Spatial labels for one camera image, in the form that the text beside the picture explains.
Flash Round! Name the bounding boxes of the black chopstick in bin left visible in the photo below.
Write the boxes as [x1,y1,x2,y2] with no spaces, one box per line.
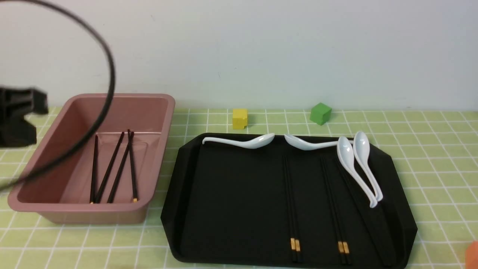
[95,132,125,203]

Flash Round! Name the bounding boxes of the white spoon centre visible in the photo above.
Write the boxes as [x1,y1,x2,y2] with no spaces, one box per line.
[284,134,338,151]

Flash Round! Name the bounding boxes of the white spoon far left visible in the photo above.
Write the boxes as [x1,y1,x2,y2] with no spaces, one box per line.
[202,133,275,149]

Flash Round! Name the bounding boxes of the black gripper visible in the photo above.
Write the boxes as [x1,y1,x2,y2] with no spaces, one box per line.
[0,87,49,148]

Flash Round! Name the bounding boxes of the black chopstick in bin right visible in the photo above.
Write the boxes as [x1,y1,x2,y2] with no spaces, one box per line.
[106,129,134,203]

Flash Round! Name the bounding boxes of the black plastic tray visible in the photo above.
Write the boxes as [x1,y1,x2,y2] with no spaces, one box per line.
[161,133,417,269]

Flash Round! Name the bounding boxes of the black chopstick in bin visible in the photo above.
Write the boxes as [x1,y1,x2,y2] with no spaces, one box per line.
[95,132,125,203]
[106,129,134,203]

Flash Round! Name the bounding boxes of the orange object at corner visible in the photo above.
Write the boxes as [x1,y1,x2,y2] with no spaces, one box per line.
[465,241,478,269]

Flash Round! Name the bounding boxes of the pink rectangular plastic bin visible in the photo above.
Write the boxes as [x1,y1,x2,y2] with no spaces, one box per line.
[7,94,175,224]

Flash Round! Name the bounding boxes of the white spoon inner right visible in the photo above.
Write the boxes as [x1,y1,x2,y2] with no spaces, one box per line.
[336,136,378,208]

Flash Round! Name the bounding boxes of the green wooden cube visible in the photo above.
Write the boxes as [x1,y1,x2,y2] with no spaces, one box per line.
[309,103,332,126]

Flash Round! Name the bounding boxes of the black chopstick gold band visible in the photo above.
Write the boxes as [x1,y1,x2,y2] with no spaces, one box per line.
[282,155,298,263]
[127,129,138,203]
[320,157,348,266]
[286,156,303,263]
[323,157,352,267]
[89,135,98,204]

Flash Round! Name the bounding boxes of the black chopstick under spoons left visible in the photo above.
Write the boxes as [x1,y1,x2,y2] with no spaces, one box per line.
[336,160,395,267]

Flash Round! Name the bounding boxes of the yellow wooden cube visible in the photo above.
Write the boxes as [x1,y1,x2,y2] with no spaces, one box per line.
[232,109,248,130]

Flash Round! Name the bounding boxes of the black cable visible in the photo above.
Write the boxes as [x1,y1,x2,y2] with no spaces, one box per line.
[0,0,117,192]

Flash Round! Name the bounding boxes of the white spoon outer right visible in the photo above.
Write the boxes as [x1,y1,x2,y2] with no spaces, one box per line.
[353,131,384,202]

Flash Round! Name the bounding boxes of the white spoon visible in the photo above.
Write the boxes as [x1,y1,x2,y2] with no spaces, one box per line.
[202,133,275,149]
[353,131,384,202]
[336,136,378,208]
[284,134,338,151]

